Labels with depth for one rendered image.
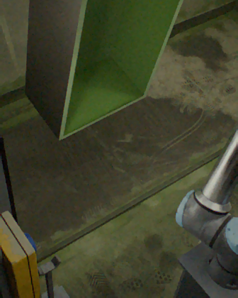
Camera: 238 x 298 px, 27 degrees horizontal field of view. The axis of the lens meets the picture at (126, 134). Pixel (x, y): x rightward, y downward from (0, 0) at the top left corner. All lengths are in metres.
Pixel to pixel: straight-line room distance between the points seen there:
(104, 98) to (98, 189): 0.54
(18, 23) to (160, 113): 1.12
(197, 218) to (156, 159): 1.27
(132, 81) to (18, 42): 0.86
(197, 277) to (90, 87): 1.31
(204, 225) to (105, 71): 1.36
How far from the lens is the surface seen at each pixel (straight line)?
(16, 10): 3.35
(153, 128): 3.28
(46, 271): 1.50
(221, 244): 1.88
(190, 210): 1.89
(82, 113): 2.73
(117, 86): 2.88
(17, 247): 1.02
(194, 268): 2.05
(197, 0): 4.14
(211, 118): 3.42
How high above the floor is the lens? 2.44
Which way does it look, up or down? 48 degrees down
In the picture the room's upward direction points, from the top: 6 degrees clockwise
